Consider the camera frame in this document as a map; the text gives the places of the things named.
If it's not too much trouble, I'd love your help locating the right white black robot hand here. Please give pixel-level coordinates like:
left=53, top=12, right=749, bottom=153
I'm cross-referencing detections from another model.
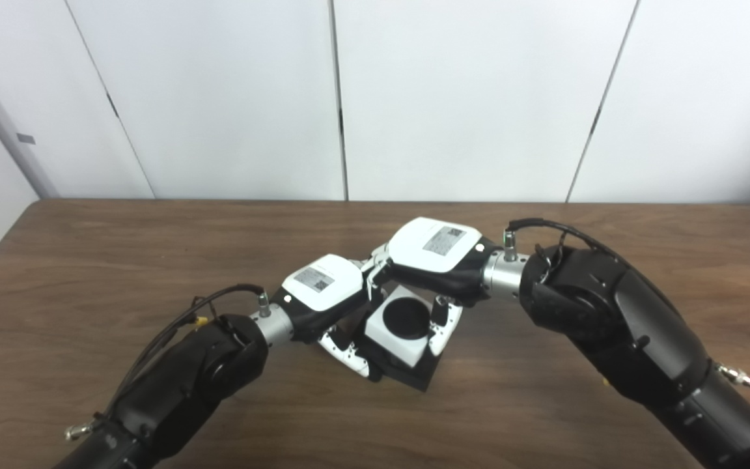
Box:
left=361, top=217, right=532, bottom=358

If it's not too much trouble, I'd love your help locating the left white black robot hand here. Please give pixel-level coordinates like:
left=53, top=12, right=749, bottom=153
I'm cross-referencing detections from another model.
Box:
left=248, top=254, right=376, bottom=380

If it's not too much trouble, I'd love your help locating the white square piece with hole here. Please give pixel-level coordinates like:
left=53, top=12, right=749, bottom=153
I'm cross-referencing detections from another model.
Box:
left=363, top=285, right=433, bottom=369

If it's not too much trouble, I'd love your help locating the black peg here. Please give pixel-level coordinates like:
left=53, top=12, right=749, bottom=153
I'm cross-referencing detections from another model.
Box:
left=342, top=296, right=446, bottom=393

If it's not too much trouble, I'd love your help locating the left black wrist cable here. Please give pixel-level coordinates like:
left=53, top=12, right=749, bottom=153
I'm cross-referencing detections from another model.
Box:
left=64, top=283, right=271, bottom=442

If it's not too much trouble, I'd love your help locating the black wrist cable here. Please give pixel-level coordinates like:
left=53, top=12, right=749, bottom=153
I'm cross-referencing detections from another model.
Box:
left=502, top=218, right=750, bottom=391
left=64, top=283, right=271, bottom=442

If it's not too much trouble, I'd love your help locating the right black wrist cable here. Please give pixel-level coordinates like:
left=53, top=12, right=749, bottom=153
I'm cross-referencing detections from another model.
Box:
left=502, top=218, right=750, bottom=391

